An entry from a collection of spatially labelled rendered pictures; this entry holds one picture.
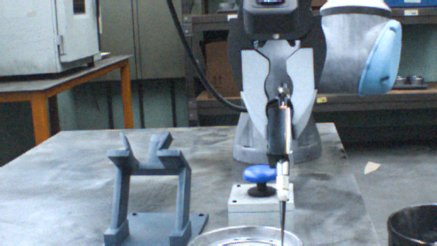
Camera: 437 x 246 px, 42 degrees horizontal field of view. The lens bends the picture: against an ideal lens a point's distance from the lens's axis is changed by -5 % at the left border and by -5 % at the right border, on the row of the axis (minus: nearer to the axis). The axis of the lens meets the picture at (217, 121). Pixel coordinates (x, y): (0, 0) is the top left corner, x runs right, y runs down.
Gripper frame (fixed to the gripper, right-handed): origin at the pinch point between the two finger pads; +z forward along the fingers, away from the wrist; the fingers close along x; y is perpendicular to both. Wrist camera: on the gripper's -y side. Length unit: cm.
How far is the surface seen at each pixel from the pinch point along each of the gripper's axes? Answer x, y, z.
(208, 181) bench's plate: 12.2, 25.5, 13.1
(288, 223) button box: -0.5, 2.5, 11.0
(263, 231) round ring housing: 1.8, -3.5, 9.5
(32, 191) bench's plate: 38.0, 19.7, 13.0
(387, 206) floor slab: -42, 239, 94
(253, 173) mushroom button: 3.3, 4.3, 5.9
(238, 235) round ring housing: 4.2, -3.5, 9.9
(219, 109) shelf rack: 58, 324, 55
